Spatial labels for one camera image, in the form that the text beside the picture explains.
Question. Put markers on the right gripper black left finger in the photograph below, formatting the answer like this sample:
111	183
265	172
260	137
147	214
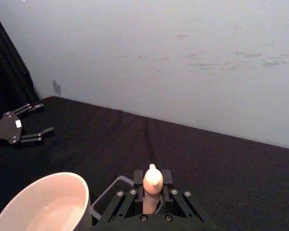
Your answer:
126	201

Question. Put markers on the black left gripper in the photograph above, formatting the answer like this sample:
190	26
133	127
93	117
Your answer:
4	128

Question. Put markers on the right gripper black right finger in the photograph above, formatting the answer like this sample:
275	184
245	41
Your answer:
180	202

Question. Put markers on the small cream plastic piece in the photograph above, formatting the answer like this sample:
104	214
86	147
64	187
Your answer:
153	183

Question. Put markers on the clear plastic case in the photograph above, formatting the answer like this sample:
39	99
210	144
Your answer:
103	199

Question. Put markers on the black table cloth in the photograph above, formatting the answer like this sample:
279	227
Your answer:
207	173

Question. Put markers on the black curtain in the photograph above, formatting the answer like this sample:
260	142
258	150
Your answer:
7	79

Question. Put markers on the white round bowl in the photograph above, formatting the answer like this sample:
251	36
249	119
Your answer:
50	202

